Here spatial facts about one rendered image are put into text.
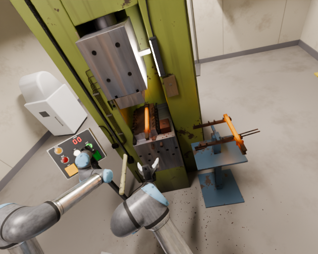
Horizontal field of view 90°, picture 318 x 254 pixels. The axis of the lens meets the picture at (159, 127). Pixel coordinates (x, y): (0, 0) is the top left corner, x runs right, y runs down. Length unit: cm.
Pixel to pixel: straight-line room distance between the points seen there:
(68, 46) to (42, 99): 246
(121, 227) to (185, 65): 106
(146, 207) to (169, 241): 14
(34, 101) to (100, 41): 290
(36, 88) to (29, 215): 305
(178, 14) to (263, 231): 190
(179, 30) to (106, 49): 48
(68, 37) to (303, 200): 240
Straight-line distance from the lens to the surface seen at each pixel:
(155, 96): 174
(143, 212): 67
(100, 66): 113
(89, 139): 140
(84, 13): 122
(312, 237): 208
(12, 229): 81
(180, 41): 121
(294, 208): 213
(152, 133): 140
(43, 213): 79
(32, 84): 372
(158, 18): 118
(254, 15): 474
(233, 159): 147
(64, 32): 128
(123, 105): 123
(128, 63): 109
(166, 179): 187
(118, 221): 69
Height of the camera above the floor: 187
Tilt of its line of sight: 40 degrees down
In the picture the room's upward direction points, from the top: 20 degrees counter-clockwise
